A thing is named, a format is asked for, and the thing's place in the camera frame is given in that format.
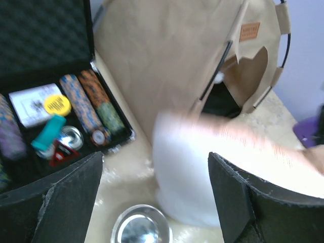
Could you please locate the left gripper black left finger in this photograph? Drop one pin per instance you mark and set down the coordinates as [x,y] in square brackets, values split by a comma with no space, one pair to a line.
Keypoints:
[56,208]

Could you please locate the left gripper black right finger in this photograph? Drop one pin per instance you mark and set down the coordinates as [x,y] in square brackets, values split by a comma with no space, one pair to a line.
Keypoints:
[253,210]

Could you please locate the stainless steel pet bowl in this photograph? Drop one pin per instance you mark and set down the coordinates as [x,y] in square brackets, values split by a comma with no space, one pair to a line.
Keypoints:
[141,224]

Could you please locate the beige patterned pet cushion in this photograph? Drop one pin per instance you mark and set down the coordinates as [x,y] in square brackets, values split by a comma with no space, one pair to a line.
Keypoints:
[194,157]

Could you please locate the beige and black pet tent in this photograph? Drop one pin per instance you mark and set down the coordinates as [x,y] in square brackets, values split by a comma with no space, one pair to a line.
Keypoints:
[162,54]

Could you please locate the red all in triangle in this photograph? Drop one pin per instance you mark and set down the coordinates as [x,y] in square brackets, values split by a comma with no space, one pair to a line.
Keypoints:
[62,153]

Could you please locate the clear dealer button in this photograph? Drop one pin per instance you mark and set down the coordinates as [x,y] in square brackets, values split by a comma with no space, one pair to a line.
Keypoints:
[69,139]

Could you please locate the purple chip stack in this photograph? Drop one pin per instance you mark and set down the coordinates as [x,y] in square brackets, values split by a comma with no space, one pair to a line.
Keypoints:
[13,146]

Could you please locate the teal card cutter block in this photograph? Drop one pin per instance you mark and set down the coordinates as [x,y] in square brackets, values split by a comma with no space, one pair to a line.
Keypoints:
[49,133]

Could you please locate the purple box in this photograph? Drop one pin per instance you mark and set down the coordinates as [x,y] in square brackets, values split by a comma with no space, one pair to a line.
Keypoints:
[307,132]

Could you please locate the black poker chip case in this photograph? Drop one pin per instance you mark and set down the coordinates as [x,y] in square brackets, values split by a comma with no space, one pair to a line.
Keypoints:
[40,42]

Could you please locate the green chip stack right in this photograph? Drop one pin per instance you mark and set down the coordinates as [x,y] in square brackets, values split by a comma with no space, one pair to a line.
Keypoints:
[101,102]

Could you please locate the yellow round chip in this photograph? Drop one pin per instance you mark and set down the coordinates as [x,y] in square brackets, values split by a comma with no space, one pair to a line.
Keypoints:
[57,104]

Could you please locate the white playing card deck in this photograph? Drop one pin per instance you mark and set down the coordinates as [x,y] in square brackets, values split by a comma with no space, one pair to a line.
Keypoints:
[29,104]

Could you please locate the white pompom toy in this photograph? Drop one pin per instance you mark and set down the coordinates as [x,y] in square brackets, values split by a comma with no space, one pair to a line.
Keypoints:
[219,78]

